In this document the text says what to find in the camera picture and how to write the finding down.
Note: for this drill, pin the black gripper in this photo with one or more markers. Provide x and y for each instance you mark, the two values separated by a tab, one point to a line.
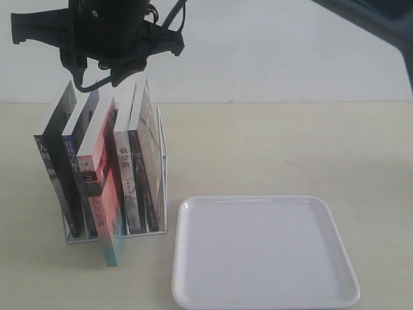
119	35

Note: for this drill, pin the blue cover book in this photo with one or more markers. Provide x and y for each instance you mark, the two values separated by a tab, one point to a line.
72	136

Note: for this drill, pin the grey cover book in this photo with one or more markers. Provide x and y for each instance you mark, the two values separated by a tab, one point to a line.
124	156

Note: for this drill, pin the red pink cover book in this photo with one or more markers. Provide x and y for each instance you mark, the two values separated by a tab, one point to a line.
97	157

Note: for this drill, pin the black cover book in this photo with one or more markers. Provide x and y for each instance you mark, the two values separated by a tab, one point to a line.
49	141

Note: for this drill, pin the dark brown cover book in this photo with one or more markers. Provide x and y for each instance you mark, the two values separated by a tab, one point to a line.
142	133

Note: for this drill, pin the white plastic tray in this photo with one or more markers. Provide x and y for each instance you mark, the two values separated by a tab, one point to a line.
260	252

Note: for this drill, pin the dark blue-grey furniture edge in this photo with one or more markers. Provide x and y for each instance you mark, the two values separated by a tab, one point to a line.
390	21

